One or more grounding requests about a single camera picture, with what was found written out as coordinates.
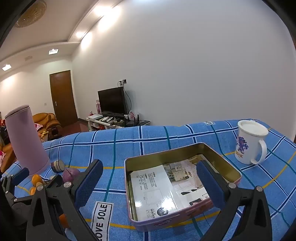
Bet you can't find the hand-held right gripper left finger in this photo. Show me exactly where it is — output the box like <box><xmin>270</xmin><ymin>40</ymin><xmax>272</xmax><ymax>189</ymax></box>
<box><xmin>26</xmin><ymin>159</ymin><xmax>104</xmax><ymax>241</ymax></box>

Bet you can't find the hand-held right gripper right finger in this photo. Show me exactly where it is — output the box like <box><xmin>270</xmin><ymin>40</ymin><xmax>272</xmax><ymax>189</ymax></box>
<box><xmin>196</xmin><ymin>160</ymin><xmax>273</xmax><ymax>241</ymax></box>

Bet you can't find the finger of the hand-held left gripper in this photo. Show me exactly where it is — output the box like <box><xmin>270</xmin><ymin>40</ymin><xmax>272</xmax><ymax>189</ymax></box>
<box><xmin>44</xmin><ymin>175</ymin><xmax>63</xmax><ymax>186</ymax></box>
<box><xmin>1</xmin><ymin>167</ymin><xmax>30</xmax><ymax>200</ymax></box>

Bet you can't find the purple passion fruit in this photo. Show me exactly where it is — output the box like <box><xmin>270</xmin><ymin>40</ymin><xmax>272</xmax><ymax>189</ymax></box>
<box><xmin>62</xmin><ymin>168</ymin><xmax>81</xmax><ymax>183</ymax></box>

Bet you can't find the orange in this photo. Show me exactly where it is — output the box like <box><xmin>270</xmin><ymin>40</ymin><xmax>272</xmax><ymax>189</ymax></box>
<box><xmin>32</xmin><ymin>174</ymin><xmax>44</xmax><ymax>187</ymax></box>

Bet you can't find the pink metal tin box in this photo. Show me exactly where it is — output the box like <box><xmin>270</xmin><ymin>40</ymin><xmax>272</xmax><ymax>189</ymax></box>
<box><xmin>124</xmin><ymin>142</ymin><xmax>242</xmax><ymax>232</ymax></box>

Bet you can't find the brown leather sofa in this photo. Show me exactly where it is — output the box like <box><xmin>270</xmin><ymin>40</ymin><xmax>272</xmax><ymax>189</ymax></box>
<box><xmin>0</xmin><ymin>142</ymin><xmax>16</xmax><ymax>173</ymax></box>

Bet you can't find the pink tumbler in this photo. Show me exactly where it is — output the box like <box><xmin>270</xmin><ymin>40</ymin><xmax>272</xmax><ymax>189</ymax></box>
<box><xmin>5</xmin><ymin>105</ymin><xmax>50</xmax><ymax>174</ymax></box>

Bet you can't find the printed paper leaflet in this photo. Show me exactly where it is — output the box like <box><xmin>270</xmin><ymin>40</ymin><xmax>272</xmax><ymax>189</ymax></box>
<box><xmin>130</xmin><ymin>160</ymin><xmax>213</xmax><ymax>222</ymax></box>

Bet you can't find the white mug with purple print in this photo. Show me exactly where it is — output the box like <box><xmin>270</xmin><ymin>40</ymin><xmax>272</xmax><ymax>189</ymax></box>
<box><xmin>234</xmin><ymin>120</ymin><xmax>269</xmax><ymax>165</ymax></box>

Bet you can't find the orange leather armchair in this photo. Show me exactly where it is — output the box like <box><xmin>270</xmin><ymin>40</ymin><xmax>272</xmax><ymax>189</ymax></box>
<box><xmin>32</xmin><ymin>113</ymin><xmax>63</xmax><ymax>139</ymax></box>

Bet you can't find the white television stand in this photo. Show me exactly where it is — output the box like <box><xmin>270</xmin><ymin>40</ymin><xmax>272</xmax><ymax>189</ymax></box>
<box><xmin>85</xmin><ymin>116</ymin><xmax>151</xmax><ymax>132</ymax></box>

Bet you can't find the blue plaid towel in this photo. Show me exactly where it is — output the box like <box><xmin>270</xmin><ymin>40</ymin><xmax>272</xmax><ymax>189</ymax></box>
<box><xmin>0</xmin><ymin>119</ymin><xmax>296</xmax><ymax>241</ymax></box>

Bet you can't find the black router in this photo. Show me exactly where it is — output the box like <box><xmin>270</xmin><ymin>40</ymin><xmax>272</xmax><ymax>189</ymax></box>
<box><xmin>125</xmin><ymin>114</ymin><xmax>140</xmax><ymax>127</ymax></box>

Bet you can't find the brown wooden door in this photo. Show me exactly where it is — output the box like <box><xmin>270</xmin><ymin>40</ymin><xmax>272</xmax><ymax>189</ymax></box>
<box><xmin>49</xmin><ymin>70</ymin><xmax>78</xmax><ymax>127</ymax></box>

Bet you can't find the black television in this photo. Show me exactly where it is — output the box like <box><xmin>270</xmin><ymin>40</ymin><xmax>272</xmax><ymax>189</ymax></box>
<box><xmin>97</xmin><ymin>87</ymin><xmax>128</xmax><ymax>116</ymax></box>

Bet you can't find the round ceiling medallion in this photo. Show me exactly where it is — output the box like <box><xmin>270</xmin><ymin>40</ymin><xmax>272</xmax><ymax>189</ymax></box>
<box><xmin>16</xmin><ymin>0</ymin><xmax>47</xmax><ymax>28</ymax></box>

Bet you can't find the black power cable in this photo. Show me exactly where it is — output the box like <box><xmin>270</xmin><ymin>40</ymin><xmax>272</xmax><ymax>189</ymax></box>
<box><xmin>124</xmin><ymin>86</ymin><xmax>132</xmax><ymax>114</ymax></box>

